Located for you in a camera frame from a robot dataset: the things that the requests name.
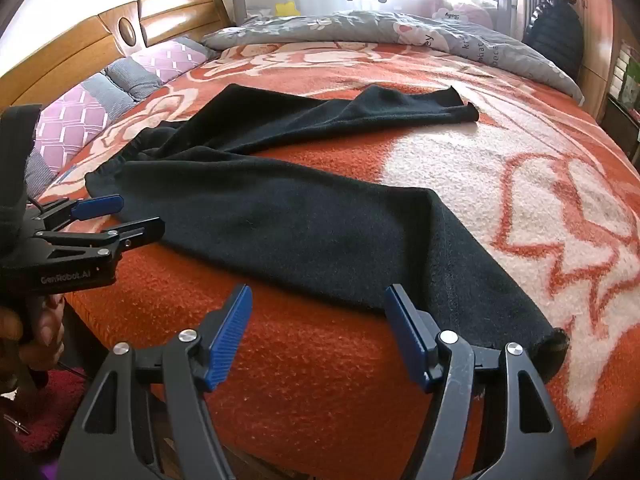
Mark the yellow toy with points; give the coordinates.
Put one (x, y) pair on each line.
(286, 9)

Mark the wooden wardrobe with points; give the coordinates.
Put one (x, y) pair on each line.
(595, 20)

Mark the dark side cabinet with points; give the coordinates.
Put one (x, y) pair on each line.
(620, 130)

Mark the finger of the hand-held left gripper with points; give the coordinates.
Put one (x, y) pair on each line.
(100, 205)
(142, 230)

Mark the pink and grey quilted pillow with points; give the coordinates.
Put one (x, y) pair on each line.
(75, 115)
(165, 57)

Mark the red fuzzy mat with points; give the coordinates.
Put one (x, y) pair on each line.
(50, 410)

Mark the orange and white blanket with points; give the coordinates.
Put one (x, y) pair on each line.
(500, 210)

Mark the grey printed quilt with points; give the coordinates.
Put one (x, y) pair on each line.
(350, 25)

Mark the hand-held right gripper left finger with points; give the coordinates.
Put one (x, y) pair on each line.
(230, 340)

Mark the person's left hand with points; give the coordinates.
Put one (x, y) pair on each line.
(52, 317)

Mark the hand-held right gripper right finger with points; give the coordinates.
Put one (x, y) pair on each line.
(407, 340)

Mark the black puffer jacket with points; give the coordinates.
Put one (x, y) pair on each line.
(552, 35)

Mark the wooden headboard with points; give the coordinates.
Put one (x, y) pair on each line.
(65, 45)

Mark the black pants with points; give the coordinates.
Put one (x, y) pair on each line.
(300, 220)

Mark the green and white package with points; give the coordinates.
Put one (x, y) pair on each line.
(627, 75)

